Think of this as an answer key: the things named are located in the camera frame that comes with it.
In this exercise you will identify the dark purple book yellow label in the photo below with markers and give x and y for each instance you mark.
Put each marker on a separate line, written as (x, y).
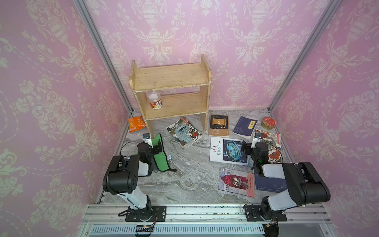
(245, 127)

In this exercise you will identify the orange snack packet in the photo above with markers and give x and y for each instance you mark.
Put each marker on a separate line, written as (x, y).
(136, 123)

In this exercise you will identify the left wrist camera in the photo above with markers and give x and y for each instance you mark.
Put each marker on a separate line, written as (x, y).
(146, 137)

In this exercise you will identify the white book blue swirl cover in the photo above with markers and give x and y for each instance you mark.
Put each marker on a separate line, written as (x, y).
(228, 151)

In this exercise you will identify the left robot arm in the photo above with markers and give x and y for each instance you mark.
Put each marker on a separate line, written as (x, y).
(121, 179)

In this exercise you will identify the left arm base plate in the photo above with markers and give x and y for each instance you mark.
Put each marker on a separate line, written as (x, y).
(156, 213)

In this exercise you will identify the red illustrated Chinese book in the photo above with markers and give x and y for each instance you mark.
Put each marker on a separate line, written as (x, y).
(273, 141)

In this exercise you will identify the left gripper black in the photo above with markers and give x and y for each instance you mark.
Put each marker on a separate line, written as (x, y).
(157, 148)

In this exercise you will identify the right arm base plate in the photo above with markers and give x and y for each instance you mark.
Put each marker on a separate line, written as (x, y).
(254, 213)

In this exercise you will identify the black and tan book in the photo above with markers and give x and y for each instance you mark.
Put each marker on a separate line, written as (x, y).
(219, 126)

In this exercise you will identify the white plastic jar red label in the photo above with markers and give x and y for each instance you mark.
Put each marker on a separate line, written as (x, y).
(154, 98)

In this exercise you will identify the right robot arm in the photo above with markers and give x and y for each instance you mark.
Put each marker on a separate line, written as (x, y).
(303, 182)

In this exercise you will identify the red round tin can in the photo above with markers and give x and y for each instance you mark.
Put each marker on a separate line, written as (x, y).
(268, 123)

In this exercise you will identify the green cloth with black trim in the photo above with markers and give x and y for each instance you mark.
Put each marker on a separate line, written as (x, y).
(161, 160)

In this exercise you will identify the wooden two-tier shelf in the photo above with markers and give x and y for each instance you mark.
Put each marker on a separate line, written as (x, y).
(160, 78)

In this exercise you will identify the dark blue book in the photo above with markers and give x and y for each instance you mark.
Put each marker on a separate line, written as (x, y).
(275, 185)

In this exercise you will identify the grey-green illustrated Chinese book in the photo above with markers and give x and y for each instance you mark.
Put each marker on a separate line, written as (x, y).
(184, 132)

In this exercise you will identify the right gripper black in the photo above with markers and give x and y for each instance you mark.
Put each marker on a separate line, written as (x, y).
(247, 148)

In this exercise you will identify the pink Hamlet book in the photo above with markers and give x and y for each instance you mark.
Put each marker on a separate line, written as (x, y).
(237, 182)

